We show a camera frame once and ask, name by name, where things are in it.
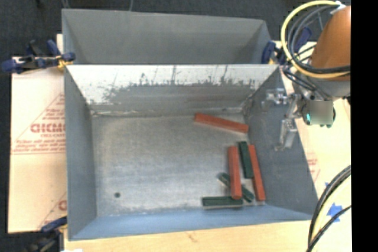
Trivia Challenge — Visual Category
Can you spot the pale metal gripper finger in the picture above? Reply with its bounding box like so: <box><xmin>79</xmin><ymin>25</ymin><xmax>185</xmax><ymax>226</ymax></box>
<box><xmin>260</xmin><ymin>87</ymin><xmax>289</xmax><ymax>112</ymax></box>
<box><xmin>274</xmin><ymin>117</ymin><xmax>298</xmax><ymax>152</ymax></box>

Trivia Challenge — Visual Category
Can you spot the dark green flat block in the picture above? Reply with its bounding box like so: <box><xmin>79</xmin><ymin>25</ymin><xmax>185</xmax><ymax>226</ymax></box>
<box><xmin>217</xmin><ymin>172</ymin><xmax>256</xmax><ymax>203</ymax></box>
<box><xmin>237</xmin><ymin>141</ymin><xmax>255</xmax><ymax>179</ymax></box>
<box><xmin>201</xmin><ymin>196</ymin><xmax>245</xmax><ymax>210</ymax></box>

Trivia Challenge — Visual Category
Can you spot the red-brown flat block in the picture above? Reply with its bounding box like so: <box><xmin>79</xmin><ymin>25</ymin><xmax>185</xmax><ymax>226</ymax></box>
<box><xmin>227</xmin><ymin>146</ymin><xmax>244</xmax><ymax>200</ymax></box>
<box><xmin>193</xmin><ymin>113</ymin><xmax>250</xmax><ymax>134</ymax></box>
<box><xmin>247</xmin><ymin>144</ymin><xmax>267</xmax><ymax>202</ymax></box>

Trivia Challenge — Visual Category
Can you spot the grey metal bin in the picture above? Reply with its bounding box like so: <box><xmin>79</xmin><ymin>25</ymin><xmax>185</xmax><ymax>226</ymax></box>
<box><xmin>61</xmin><ymin>8</ymin><xmax>320</xmax><ymax>241</ymax></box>

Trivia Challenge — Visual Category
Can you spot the brown cardboard board red print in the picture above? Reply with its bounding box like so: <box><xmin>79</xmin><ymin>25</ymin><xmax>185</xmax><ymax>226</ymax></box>
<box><xmin>7</xmin><ymin>68</ymin><xmax>322</xmax><ymax>234</ymax></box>

